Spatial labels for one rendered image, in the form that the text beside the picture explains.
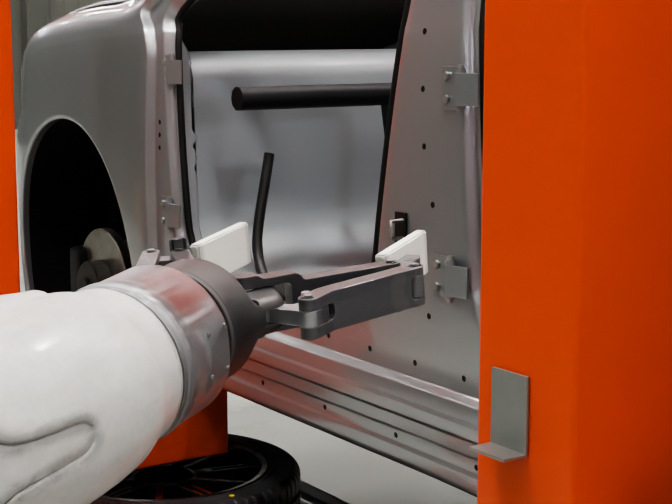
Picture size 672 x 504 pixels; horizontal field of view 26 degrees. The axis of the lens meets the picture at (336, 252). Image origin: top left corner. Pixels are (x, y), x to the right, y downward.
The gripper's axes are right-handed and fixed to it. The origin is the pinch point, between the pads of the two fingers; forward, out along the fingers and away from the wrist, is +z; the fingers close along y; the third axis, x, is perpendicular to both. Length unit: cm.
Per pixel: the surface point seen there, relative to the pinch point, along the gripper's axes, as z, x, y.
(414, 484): 340, -174, -141
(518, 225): 58, -12, -6
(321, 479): 332, -173, -173
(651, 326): 61, -23, 8
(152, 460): 184, -104, -141
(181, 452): 190, -104, -137
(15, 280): 161, -54, -156
